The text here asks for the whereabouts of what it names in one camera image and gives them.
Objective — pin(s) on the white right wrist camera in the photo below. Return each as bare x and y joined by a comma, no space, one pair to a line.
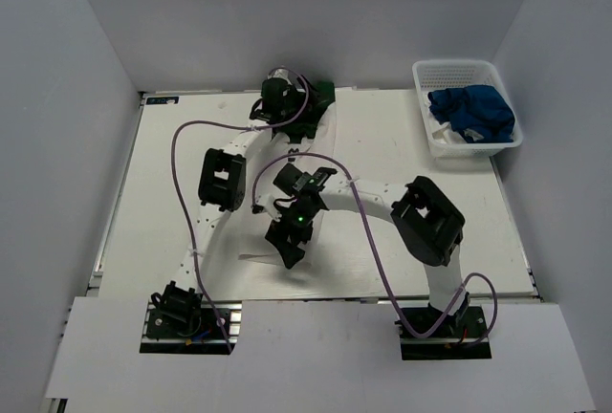
265,204

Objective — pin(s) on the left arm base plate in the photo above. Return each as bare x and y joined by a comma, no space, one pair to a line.
161,336

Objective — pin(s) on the white green raglan t-shirt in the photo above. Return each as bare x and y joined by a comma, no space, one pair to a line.
253,227

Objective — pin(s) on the white plastic basket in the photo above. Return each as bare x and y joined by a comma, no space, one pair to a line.
438,74

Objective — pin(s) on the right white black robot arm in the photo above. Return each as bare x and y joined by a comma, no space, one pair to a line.
429,224

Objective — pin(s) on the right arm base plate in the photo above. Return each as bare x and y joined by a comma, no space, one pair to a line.
451,341

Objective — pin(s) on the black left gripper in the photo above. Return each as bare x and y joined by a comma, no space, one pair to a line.
316,97

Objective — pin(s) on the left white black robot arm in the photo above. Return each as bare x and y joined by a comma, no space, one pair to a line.
221,191

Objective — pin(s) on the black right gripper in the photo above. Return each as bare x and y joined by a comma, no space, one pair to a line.
280,237

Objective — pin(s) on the dark label sticker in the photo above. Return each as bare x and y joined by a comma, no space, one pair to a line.
169,100

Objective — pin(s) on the blue t-shirt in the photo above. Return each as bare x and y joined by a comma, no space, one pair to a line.
477,113

